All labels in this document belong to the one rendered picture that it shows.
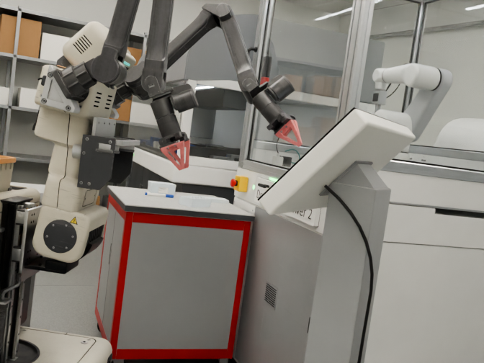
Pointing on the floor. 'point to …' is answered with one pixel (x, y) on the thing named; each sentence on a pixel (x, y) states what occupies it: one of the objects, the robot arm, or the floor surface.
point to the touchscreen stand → (346, 274)
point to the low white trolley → (171, 276)
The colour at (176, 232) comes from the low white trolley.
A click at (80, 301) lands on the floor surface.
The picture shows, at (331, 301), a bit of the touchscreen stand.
